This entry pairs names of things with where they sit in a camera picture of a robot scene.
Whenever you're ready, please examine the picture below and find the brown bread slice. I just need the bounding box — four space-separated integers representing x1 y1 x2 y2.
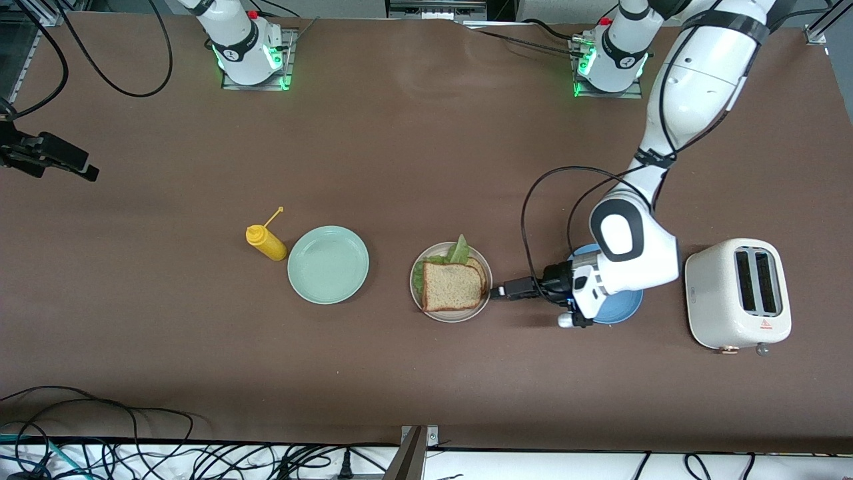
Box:
422 261 486 313
466 257 490 301

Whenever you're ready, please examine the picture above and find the green lettuce leaf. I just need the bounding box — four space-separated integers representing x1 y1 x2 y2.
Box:
412 233 471 297

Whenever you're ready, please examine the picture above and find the yellow squeeze bottle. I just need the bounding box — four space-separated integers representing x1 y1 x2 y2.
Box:
245 207 289 262

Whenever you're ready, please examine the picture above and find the beige plate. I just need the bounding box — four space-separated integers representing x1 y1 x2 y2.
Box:
409 241 494 323

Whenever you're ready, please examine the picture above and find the blue plate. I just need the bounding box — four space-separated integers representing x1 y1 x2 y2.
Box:
566 243 644 325

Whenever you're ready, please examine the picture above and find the mint green plate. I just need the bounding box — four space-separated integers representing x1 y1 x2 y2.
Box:
287 225 370 305

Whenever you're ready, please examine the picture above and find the white two-slot toaster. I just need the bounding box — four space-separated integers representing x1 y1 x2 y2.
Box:
684 238 792 352

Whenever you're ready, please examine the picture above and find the black metal equipment box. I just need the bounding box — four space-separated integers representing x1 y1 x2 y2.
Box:
387 0 488 21

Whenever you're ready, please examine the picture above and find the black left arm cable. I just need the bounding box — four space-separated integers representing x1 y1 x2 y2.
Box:
520 167 667 294
566 170 660 267

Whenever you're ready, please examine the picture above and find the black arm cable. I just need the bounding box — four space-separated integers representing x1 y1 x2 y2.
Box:
566 170 660 267
0 0 69 121
63 0 174 97
520 167 667 294

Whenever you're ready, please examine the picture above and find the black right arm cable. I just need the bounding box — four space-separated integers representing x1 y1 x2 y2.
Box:
0 0 69 121
63 0 174 97

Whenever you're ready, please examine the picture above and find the aluminium frame profile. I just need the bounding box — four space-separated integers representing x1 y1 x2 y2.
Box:
803 7 834 47
27 0 67 27

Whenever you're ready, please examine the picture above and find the metal table bracket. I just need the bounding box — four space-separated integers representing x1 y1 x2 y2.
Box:
383 425 440 480

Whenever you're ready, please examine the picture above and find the black base cable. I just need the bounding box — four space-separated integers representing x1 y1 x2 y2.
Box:
460 19 587 57

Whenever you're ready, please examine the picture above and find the teal cable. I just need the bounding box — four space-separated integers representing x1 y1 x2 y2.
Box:
0 433 87 479

